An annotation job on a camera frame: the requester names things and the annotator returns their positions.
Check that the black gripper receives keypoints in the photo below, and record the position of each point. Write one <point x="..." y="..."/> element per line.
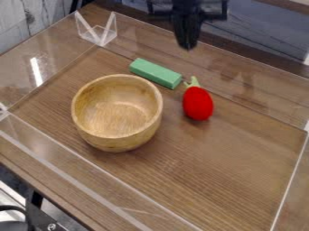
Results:
<point x="173" y="9"/>

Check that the red plush fruit green stem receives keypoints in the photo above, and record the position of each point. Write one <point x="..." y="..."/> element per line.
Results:
<point x="197" y="102"/>

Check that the green rectangular block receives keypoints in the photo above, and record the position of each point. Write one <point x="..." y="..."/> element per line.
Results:
<point x="158" y="74"/>

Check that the clear acrylic stand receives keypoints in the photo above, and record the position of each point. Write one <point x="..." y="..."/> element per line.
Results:
<point x="99" y="35"/>

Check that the wooden bowl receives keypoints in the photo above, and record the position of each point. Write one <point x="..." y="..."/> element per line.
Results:
<point x="117" y="112"/>

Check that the clear acrylic tray wall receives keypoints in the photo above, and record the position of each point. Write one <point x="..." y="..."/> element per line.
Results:
<point x="101" y="200"/>

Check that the black table leg frame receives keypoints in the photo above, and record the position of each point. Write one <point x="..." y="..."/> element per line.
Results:
<point x="39" y="221"/>

